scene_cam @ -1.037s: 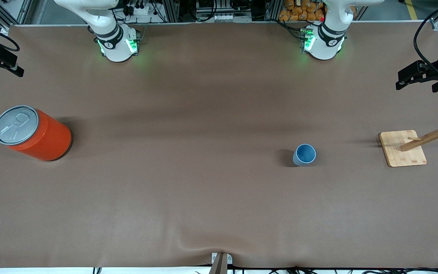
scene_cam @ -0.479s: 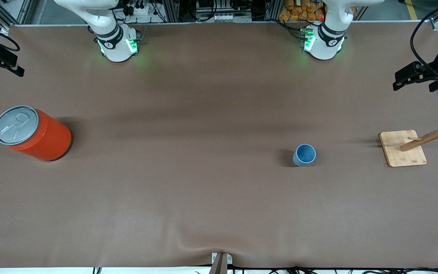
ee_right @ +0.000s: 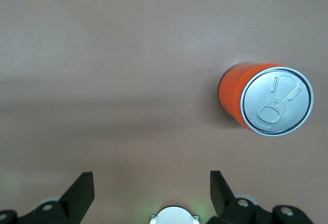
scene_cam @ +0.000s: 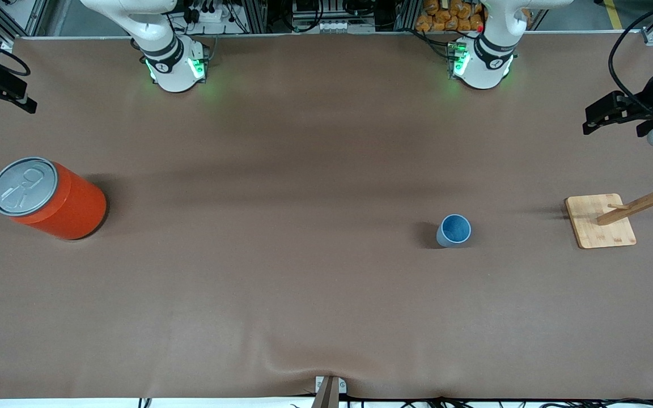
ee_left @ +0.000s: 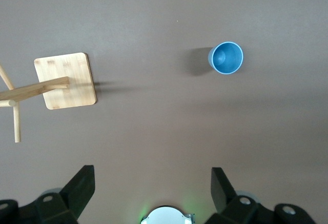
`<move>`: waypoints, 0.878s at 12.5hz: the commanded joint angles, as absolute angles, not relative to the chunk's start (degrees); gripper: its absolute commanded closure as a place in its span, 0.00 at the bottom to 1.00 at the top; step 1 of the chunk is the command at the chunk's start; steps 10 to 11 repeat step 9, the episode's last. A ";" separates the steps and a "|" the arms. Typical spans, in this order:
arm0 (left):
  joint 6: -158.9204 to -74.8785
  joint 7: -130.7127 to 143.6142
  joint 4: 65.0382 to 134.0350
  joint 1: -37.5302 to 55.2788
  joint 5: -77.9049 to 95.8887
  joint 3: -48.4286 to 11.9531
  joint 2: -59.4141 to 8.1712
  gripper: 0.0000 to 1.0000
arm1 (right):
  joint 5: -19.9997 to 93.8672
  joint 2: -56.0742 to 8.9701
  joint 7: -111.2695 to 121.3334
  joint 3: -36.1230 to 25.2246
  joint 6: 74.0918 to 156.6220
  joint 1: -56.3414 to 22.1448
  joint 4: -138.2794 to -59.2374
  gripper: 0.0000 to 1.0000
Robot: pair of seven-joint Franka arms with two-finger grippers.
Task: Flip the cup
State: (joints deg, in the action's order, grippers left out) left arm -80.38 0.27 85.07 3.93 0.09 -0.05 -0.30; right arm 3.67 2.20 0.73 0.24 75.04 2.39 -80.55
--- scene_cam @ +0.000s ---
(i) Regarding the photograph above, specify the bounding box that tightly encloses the light blue cup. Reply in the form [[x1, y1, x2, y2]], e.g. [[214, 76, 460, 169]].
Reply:
[[436, 214, 473, 249]]

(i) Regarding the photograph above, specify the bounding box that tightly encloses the wooden cup rack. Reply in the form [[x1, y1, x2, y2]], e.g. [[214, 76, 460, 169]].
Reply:
[[565, 156, 653, 249]]

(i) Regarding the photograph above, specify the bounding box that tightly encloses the orange can grey lid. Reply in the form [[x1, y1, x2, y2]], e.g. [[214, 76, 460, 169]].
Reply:
[[0, 156, 108, 241]]

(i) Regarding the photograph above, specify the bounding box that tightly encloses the pile of orange bags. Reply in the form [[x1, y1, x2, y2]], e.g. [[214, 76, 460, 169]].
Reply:
[[415, 0, 532, 32]]

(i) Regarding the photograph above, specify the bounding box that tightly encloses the white power strip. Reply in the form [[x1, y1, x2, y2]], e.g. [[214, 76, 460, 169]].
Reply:
[[186, 5, 232, 24]]

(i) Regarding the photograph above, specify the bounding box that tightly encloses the white connector block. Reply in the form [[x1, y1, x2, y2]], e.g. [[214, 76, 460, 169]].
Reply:
[[314, 19, 364, 33]]

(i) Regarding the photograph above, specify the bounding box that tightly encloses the brown table mat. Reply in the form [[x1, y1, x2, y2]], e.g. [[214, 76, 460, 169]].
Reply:
[[0, 31, 653, 400]]

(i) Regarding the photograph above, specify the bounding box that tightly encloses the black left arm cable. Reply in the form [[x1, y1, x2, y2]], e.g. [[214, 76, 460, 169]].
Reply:
[[608, 2, 653, 114]]

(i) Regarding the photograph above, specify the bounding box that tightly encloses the metal table bracket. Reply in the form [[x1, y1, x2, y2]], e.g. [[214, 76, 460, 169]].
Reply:
[[315, 375, 347, 396]]

